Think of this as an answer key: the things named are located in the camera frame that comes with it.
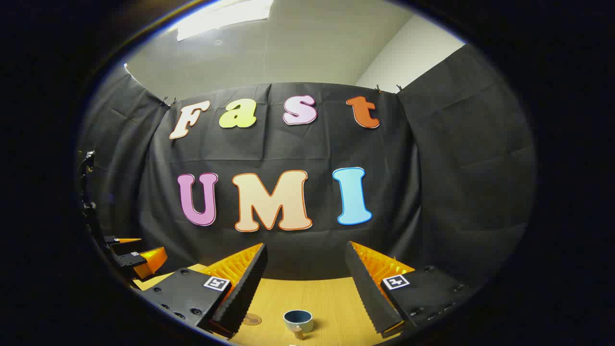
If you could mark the round brown coaster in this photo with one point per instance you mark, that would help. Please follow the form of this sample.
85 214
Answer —
251 319

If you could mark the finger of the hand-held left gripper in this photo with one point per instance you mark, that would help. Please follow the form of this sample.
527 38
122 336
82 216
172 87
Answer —
115 239
153 259

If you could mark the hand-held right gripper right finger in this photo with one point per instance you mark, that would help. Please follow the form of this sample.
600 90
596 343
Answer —
367 293

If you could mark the ceiling light panel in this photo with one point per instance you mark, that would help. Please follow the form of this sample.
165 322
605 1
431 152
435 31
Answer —
226 17

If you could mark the wooden desktop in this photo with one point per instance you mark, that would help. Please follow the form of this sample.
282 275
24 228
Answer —
326 302

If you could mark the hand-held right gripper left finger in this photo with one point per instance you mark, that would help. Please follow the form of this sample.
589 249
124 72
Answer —
247 293

